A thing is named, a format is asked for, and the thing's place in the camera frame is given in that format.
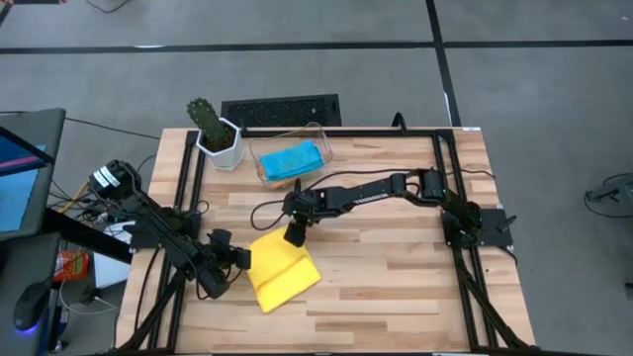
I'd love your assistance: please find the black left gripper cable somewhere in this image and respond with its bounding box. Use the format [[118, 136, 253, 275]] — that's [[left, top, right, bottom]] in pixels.
[[194, 266, 244, 302]]

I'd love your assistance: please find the clear plastic bin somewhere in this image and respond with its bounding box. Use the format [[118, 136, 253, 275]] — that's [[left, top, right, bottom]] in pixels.
[[248, 122, 334, 192]]

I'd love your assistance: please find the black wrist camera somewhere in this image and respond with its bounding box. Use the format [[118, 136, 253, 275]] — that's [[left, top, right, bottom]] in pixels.
[[199, 269, 231, 301], [283, 220, 310, 249]]

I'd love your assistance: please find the dark grey desk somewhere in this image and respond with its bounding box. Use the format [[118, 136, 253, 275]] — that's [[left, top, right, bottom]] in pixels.
[[0, 231, 63, 356]]

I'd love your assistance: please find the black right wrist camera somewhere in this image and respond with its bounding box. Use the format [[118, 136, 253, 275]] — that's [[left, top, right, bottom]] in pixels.
[[283, 220, 310, 249]]

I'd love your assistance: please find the orange snack bag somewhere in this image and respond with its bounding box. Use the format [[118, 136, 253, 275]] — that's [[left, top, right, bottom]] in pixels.
[[52, 250, 91, 283]]

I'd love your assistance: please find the black cable bundle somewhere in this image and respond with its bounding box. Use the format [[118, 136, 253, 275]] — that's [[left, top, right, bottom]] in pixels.
[[48, 162, 135, 228]]

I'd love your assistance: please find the yellow cable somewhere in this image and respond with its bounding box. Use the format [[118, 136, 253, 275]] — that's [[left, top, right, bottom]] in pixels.
[[57, 183, 90, 215]]

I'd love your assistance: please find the blue microfiber towel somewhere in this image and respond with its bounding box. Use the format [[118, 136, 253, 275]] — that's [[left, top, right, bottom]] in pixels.
[[258, 139, 325, 182]]

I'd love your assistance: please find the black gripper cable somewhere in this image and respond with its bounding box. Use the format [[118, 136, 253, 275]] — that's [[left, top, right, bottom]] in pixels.
[[249, 169, 411, 232], [194, 266, 244, 302]]

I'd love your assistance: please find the yellow microfiber towel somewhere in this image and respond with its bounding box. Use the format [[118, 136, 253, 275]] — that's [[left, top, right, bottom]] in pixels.
[[245, 225, 323, 314]]

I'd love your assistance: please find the computer monitor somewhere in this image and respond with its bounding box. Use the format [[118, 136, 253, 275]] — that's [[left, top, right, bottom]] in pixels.
[[0, 107, 67, 242]]

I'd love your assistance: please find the white box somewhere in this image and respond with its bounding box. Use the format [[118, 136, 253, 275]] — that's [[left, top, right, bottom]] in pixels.
[[92, 249, 131, 289]]

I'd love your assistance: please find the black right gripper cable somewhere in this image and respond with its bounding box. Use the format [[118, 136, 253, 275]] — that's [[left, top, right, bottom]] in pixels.
[[249, 169, 411, 232]]

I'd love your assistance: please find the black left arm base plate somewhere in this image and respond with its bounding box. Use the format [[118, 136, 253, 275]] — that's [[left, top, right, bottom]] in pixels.
[[129, 217, 199, 251]]

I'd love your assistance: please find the black looped floor cable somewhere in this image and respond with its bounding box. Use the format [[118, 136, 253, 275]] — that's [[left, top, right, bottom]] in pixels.
[[86, 0, 131, 14]]

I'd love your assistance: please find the white hexagonal planter pot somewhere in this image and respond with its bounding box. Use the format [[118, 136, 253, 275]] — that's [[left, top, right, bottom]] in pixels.
[[196, 117, 245, 172]]

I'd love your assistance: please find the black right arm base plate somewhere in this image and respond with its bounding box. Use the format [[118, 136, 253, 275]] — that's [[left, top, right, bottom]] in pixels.
[[442, 207, 515, 248]]

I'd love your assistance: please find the black computer mouse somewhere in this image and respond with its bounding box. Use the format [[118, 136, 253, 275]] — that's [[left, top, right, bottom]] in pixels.
[[13, 280, 50, 332]]

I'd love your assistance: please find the orange microfiber towel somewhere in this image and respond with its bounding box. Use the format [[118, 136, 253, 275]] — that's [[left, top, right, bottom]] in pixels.
[[266, 176, 301, 190]]

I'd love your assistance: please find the long black floor cable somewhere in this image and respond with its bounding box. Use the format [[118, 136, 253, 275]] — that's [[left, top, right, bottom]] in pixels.
[[63, 117, 162, 141]]

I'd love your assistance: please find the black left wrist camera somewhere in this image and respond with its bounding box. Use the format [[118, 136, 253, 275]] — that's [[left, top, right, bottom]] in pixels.
[[199, 269, 231, 301]]

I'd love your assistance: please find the black aluminium table frame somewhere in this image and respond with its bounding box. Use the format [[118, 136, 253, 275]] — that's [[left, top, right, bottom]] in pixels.
[[116, 126, 538, 355]]

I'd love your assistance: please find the green cactus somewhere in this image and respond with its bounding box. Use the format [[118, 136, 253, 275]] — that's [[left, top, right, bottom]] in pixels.
[[186, 96, 233, 149]]

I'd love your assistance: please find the black floor stand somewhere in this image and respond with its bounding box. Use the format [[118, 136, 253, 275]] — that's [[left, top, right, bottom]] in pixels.
[[584, 172, 633, 220]]

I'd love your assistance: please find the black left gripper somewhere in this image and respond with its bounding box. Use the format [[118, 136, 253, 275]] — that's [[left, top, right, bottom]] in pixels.
[[197, 227, 252, 279]]

